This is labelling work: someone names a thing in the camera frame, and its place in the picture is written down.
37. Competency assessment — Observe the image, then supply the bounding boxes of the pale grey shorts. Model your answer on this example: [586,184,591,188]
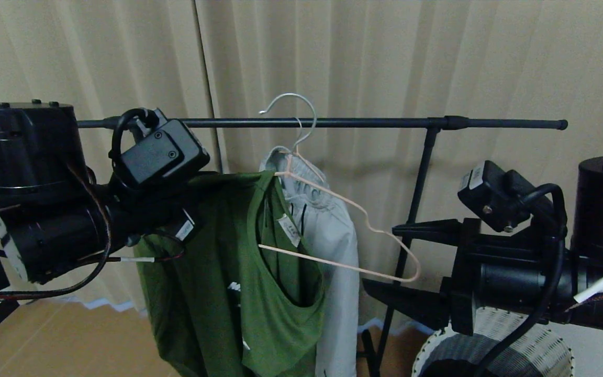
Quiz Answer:
[259,149,361,377]

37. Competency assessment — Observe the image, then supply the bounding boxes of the black clothes rack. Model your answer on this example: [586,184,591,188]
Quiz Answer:
[75,115,570,377]

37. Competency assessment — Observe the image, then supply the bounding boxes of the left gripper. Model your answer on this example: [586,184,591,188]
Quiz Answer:
[0,174,215,286]

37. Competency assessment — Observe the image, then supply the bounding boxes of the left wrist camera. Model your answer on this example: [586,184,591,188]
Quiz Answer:
[108,107,211,190]

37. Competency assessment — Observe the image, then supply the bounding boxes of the green garment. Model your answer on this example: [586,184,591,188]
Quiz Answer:
[133,170,334,377]

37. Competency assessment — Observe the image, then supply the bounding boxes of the white laundry basket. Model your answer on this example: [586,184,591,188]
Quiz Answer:
[411,306,576,377]

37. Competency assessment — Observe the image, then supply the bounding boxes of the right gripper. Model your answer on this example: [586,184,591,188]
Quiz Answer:
[361,217,603,337]

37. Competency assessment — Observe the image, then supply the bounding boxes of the pink clothes hanger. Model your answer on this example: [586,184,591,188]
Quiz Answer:
[258,93,422,284]
[267,116,333,197]

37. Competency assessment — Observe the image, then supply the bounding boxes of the beige curtain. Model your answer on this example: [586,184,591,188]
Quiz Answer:
[0,0,603,338]

